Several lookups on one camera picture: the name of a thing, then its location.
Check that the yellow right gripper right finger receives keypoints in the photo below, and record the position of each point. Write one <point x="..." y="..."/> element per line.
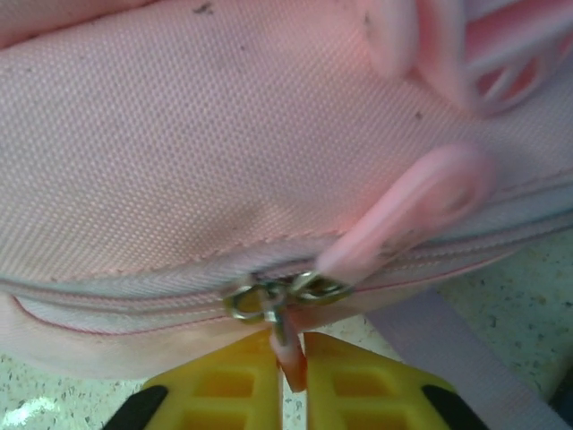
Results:
<point x="358" y="389"/>

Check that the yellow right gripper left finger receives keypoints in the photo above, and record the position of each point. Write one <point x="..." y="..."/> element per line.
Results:
<point x="224" y="389"/>

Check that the pink student backpack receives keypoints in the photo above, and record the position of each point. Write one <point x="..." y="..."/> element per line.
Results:
<point x="179" y="134"/>

